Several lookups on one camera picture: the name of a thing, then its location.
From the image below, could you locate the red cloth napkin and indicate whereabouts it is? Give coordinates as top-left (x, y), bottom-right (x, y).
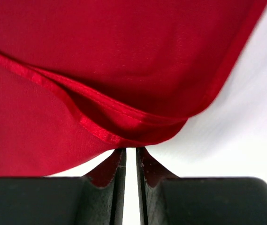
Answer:
top-left (0, 0), bottom-right (267, 177)

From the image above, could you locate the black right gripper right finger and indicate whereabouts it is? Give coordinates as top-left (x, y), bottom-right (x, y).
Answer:
top-left (136, 147), bottom-right (178, 225)

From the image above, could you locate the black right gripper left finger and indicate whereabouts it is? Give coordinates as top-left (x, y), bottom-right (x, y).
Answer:
top-left (74, 149), bottom-right (126, 225)

